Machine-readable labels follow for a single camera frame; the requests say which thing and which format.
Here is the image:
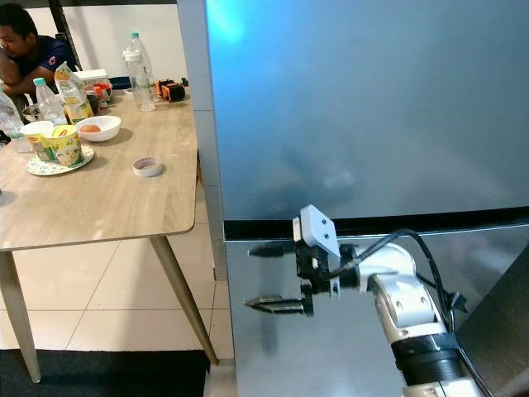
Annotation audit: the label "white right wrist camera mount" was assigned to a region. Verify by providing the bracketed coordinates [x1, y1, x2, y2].
[293, 203, 342, 264]

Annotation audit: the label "white bowl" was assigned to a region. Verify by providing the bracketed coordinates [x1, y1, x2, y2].
[75, 114, 122, 143]

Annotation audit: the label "tall clear water bottle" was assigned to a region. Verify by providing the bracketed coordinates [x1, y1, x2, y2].
[123, 31, 157, 112]

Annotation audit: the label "light wooden table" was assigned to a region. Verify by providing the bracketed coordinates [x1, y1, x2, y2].
[0, 83, 221, 384]

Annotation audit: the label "yellow green juice pouch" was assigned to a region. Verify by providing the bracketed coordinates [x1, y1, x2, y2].
[53, 60, 94, 124]

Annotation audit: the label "small red container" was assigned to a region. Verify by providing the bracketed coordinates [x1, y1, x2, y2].
[91, 80, 114, 100]

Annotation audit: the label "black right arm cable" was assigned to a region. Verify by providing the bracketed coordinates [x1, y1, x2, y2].
[326, 228, 469, 333]

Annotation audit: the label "white tape roll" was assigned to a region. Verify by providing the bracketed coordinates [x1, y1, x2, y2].
[132, 155, 164, 178]

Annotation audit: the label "silver fridge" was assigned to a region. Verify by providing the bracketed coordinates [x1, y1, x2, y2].
[203, 0, 529, 242]

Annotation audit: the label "small teal capped water bottle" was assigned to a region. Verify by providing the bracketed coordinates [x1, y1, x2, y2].
[0, 87, 28, 155]
[33, 77, 68, 127]

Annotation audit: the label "person in blue shirt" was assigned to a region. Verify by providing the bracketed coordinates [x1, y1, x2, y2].
[0, 2, 77, 102]

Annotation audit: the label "white cup noodles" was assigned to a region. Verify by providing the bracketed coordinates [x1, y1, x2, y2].
[21, 120, 55, 162]

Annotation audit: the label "patterned plate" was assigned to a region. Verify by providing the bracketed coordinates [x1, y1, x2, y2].
[26, 144, 96, 178]

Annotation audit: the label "orange black device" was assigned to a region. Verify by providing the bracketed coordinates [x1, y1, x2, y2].
[153, 78, 187, 103]

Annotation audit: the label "white box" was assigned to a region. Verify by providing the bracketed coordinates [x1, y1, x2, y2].
[72, 68, 107, 85]

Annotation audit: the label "black floor mat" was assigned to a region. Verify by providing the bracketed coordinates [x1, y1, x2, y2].
[0, 347, 211, 397]

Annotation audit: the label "yellow cup noodles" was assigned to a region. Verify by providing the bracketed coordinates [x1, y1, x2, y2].
[48, 124, 84, 167]

